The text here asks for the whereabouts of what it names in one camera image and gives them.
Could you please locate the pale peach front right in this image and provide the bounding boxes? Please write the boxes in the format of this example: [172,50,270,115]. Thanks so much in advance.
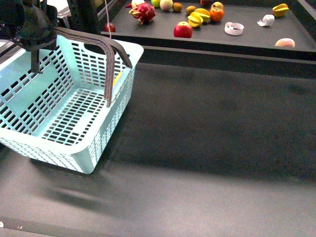
[275,38,295,48]

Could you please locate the yellow star fruit far right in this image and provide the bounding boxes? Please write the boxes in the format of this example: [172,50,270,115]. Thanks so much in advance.
[272,3,289,17]

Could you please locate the brown kiwi right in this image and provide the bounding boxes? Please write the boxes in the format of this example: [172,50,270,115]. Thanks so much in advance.
[186,5,197,16]

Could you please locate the thin hanging cord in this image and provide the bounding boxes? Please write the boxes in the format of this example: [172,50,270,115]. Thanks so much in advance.
[104,0,112,40]

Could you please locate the black fruit display tray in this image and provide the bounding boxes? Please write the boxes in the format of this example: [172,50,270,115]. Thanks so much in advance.
[100,0,316,61]

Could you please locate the pink dragon fruit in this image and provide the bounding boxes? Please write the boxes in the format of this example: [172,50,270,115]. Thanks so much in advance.
[129,2,156,25]

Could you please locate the dark purple fruit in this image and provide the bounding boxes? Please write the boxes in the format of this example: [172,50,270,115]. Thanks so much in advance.
[200,0,214,7]

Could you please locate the white round fruit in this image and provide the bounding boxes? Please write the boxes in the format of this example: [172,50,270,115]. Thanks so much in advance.
[131,0,145,7]

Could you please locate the yellow star fruit front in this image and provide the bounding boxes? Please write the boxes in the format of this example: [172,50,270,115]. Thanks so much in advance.
[188,12,203,28]

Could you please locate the brown kiwi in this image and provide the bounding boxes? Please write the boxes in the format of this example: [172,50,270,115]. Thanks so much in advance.
[172,2,183,13]
[186,5,197,16]

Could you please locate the white tape roll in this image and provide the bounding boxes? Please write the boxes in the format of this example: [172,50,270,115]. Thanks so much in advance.
[224,22,244,36]

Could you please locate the green apple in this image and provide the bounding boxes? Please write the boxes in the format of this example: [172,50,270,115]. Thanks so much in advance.
[151,0,160,8]

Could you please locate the red apple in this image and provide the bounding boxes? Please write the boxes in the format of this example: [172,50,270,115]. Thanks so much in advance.
[173,21,193,39]

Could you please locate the orange persimmon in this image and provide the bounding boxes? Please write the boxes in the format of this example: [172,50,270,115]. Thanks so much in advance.
[209,7,224,22]

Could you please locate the brown kiwi left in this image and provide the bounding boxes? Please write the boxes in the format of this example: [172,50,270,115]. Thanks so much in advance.
[172,2,183,13]

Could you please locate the yellow star fruit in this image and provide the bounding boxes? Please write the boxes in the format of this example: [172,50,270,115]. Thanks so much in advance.
[188,12,203,28]
[272,3,289,17]
[195,8,210,23]

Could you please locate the pinkish peach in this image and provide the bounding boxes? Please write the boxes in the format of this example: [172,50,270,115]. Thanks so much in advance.
[159,0,173,11]

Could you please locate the light blue plastic shopping basket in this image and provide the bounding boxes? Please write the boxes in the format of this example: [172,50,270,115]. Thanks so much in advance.
[0,27,144,174]

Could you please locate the black metal shelf post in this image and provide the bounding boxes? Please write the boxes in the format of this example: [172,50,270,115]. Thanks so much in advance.
[67,0,100,35]

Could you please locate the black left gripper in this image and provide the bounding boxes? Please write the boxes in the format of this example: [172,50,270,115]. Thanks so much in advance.
[0,0,58,74]

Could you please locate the small dark red fruit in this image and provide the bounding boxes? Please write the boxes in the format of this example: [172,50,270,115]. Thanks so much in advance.
[103,23,116,33]

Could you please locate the yellow star fruit behind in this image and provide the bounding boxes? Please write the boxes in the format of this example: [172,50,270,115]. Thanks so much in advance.
[195,8,210,23]

